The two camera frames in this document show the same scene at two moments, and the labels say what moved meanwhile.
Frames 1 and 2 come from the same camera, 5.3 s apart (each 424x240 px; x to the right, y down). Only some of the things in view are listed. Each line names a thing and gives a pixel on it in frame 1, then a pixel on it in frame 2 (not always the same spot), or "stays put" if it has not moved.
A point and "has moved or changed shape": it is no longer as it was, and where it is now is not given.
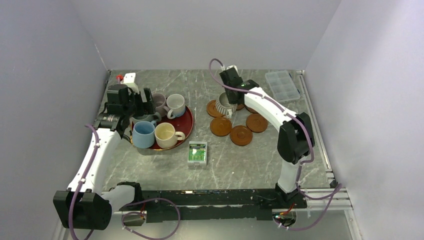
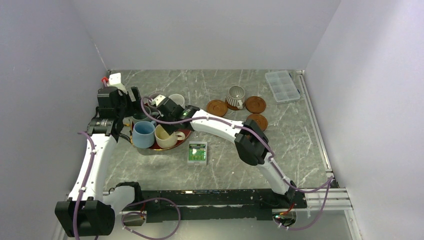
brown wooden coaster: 212,109 stays put
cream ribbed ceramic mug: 166,136 stays put
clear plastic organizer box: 282,87 stays put
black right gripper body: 229,97 → 170,127
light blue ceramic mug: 143,134 stays put
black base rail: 225,204 stays put
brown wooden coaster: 240,106 → 232,107
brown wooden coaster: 256,123 stays put
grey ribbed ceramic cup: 223,106 has moved or changed shape
